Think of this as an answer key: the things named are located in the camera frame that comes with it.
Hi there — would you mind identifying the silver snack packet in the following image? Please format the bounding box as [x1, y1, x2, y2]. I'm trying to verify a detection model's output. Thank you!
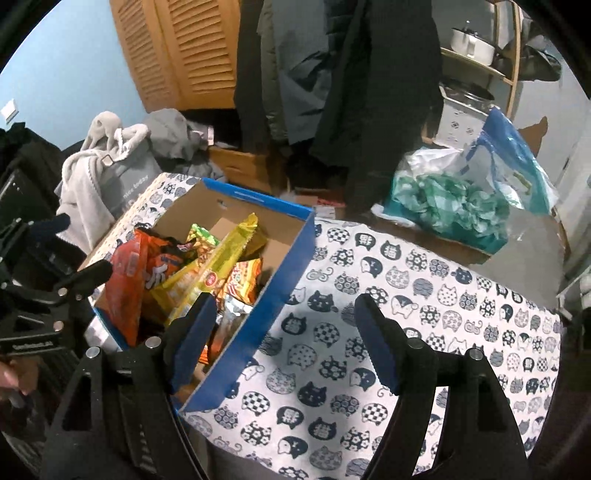
[217, 298, 252, 324]

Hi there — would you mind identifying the white pot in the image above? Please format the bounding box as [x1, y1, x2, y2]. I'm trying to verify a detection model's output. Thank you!
[450, 21, 497, 65]

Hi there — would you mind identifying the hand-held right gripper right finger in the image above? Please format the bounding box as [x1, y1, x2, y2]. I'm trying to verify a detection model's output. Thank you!
[353, 293, 532, 480]

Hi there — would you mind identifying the green snack packet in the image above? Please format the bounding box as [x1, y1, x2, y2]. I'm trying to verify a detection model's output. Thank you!
[185, 223, 220, 259]

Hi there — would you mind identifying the grey tote bag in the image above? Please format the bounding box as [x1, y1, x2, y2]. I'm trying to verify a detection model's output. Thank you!
[99, 138, 162, 217]

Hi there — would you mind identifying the plastic bag of green items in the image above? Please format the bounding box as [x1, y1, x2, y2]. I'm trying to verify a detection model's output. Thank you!
[383, 148, 511, 252]

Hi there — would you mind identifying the flat cardboard box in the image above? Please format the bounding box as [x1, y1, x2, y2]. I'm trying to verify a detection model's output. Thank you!
[369, 210, 509, 265]

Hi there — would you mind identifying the brown cardboard box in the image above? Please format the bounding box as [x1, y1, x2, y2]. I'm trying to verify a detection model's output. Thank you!
[208, 145, 287, 195]

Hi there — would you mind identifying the blue plastic bag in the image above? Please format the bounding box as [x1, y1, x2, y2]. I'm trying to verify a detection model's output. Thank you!
[462, 107, 559, 215]

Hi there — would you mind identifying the grey jacket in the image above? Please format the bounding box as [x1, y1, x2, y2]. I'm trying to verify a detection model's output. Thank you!
[256, 0, 333, 141]

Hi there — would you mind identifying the short yellow snack packet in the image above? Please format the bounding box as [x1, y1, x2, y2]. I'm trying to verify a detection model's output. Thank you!
[150, 261, 204, 317]

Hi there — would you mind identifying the white patterned box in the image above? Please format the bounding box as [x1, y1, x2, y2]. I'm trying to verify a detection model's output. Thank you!
[436, 104, 490, 144]

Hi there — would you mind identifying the blue-rimmed cardboard box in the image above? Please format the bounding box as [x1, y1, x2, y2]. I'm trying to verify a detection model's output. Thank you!
[76, 178, 317, 414]

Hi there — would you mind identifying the person's left hand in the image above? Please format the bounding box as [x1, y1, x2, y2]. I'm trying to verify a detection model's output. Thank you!
[0, 355, 42, 407]

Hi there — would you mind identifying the black coat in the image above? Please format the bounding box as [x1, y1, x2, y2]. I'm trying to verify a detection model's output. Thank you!
[311, 0, 445, 215]

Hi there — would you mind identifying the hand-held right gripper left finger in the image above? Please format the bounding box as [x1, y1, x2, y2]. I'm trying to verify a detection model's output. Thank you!
[44, 292, 219, 480]

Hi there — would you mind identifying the dark jacket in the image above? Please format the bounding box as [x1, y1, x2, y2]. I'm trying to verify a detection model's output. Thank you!
[233, 0, 278, 151]

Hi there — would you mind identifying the dark cloth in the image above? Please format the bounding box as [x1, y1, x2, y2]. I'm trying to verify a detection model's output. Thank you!
[0, 122, 65, 222]

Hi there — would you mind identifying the yellow red snack packet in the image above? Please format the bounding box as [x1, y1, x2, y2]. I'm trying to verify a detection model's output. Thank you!
[217, 258, 264, 305]

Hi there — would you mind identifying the black wok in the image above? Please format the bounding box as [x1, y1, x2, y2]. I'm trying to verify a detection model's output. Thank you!
[496, 41, 563, 82]

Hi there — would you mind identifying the long yellow snack packet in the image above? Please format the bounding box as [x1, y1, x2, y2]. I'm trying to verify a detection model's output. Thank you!
[164, 213, 259, 324]

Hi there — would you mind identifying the light grey garment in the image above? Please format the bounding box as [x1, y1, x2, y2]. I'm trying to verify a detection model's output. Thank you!
[55, 111, 151, 254]

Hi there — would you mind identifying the grey cloth pile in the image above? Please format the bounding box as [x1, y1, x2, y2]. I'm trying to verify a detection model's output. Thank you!
[143, 108, 227, 183]

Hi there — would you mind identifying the wooden louvered cabinet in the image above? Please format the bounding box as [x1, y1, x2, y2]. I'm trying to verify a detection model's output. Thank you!
[108, 0, 243, 114]

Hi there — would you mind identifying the wooden shelf rack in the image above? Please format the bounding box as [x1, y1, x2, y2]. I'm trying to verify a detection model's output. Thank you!
[422, 0, 525, 144]

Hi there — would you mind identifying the orange snack bag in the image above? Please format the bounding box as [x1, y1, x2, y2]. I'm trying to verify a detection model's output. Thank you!
[99, 228, 185, 347]

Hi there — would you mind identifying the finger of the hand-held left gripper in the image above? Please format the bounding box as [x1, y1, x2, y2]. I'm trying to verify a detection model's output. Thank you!
[14, 213, 71, 247]
[41, 259, 114, 305]

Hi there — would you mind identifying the cat print tablecloth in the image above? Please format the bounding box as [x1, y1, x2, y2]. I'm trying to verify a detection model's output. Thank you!
[76, 172, 566, 480]

